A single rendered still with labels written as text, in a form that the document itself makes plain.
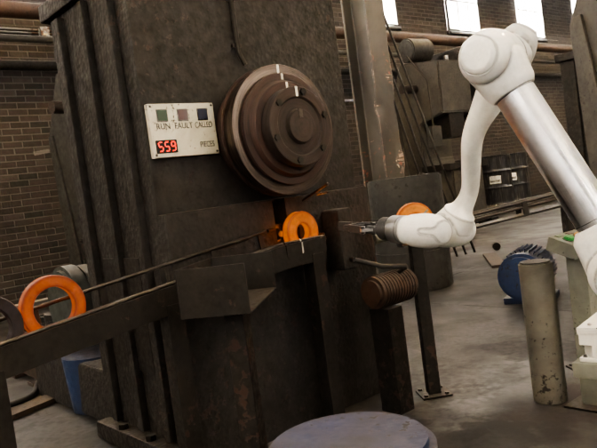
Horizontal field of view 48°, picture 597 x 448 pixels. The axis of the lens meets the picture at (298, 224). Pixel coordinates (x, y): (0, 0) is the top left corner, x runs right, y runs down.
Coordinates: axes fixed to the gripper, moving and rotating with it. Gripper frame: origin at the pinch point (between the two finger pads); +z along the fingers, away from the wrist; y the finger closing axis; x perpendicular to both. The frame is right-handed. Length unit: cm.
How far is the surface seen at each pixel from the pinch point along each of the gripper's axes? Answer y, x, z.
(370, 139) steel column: 346, 28, 305
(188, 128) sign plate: -36, 37, 38
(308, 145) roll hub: -0.2, 28.4, 16.3
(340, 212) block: 17.8, 2.1, 20.7
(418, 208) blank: 47.9, 0.2, 7.0
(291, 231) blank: -5.7, -2.2, 22.7
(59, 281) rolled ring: -92, -4, 24
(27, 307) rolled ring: -101, -9, 23
